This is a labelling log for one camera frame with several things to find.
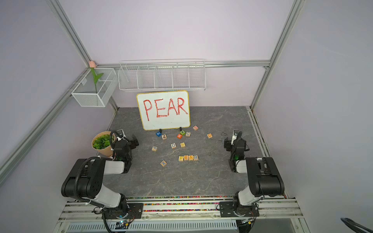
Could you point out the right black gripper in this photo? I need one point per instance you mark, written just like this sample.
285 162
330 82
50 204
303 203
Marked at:
227 144

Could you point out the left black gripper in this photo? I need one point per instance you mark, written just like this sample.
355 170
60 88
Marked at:
133 142

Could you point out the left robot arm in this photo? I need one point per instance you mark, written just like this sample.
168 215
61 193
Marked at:
85 180

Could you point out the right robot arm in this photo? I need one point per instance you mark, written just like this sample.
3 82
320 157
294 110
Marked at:
264 179

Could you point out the wooden block letter X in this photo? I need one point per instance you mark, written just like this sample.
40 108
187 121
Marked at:
163 163

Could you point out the white board with red PEAR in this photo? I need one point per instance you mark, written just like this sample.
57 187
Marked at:
164 110

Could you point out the potted green plant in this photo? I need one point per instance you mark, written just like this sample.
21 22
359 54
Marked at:
101 144

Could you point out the pink artificial tulip flower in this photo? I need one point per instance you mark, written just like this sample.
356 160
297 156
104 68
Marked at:
96 76

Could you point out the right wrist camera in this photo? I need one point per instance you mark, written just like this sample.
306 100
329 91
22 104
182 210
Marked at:
234 136

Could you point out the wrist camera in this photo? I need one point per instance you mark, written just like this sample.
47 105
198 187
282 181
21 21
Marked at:
120 134
234 136

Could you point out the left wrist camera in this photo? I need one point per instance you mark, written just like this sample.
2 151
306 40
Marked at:
120 134

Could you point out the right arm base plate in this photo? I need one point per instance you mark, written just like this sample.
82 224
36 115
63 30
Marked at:
231 209

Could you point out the small white wire basket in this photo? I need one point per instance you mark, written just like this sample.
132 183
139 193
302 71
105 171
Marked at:
84 93

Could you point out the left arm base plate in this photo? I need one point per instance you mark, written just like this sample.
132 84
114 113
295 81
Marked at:
129 211

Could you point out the long white wire basket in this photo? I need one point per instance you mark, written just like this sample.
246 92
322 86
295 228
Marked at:
162 75

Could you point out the white vented cable duct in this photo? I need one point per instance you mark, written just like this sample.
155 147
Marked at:
153 226

